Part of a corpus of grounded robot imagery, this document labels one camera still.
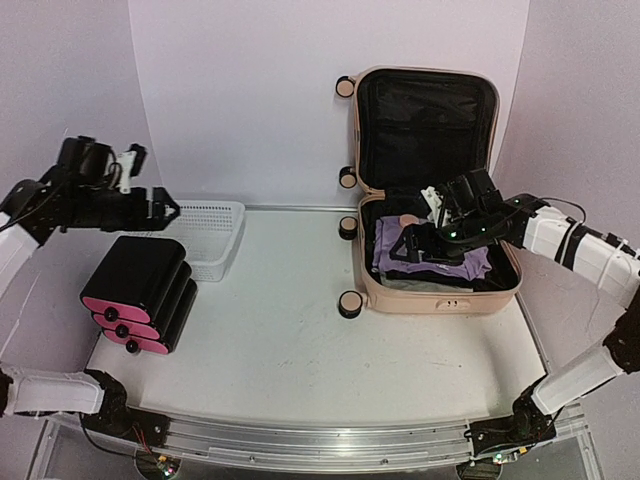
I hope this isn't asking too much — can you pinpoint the black folded garment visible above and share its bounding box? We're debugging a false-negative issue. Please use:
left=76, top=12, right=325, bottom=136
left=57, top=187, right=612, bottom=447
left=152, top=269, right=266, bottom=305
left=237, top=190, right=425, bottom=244
left=379, top=270, right=474, bottom=288

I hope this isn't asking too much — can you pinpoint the white perforated plastic basket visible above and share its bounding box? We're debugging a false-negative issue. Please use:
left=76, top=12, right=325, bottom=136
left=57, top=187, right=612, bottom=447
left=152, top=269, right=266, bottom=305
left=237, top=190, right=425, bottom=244
left=158, top=200, right=246, bottom=283

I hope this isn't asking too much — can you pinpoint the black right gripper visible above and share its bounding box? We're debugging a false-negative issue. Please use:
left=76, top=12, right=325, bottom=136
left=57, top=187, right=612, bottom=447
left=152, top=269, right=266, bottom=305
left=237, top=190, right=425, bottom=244
left=390, top=211, right=490, bottom=267

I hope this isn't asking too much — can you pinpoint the purple shirt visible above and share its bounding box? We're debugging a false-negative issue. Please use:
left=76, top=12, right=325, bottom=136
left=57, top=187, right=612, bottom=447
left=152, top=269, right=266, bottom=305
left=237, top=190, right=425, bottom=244
left=372, top=216, right=492, bottom=281

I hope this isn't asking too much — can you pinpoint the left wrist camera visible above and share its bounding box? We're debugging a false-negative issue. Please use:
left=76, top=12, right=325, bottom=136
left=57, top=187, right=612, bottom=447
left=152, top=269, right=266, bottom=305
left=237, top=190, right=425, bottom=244
left=112, top=143, right=147, bottom=194

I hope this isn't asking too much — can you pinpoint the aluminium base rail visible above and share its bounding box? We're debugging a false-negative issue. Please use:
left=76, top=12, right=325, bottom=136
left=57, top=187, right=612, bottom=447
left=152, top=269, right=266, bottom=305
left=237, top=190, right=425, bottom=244
left=47, top=379, right=594, bottom=466

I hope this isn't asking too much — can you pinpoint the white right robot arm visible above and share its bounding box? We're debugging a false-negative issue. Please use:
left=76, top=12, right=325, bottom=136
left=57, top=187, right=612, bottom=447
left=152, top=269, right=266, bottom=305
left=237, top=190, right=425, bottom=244
left=390, top=170, right=639, bottom=443

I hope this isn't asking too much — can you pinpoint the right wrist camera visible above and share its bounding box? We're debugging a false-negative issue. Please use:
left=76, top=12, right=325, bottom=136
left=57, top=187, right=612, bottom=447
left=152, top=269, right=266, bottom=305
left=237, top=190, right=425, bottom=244
left=420, top=186, right=450, bottom=228

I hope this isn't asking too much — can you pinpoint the beige hard-shell suitcase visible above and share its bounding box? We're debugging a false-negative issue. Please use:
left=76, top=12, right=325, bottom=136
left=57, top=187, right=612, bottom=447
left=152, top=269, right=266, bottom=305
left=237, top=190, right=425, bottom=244
left=335, top=67, right=522, bottom=318

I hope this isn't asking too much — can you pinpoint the black pink drawer organizer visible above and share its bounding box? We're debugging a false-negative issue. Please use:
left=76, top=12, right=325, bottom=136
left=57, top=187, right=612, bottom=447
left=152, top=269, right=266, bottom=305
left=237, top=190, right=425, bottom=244
left=80, top=236, right=198, bottom=355

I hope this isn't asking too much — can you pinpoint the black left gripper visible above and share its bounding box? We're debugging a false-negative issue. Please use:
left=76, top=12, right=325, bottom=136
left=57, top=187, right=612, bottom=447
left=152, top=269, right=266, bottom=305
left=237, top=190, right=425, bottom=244
left=72, top=187, right=182, bottom=233

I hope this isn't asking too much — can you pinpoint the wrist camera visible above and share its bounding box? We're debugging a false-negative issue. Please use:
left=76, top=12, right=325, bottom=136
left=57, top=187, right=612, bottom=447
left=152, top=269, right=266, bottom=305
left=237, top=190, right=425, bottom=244
left=420, top=186, right=450, bottom=228
left=112, top=143, right=147, bottom=194

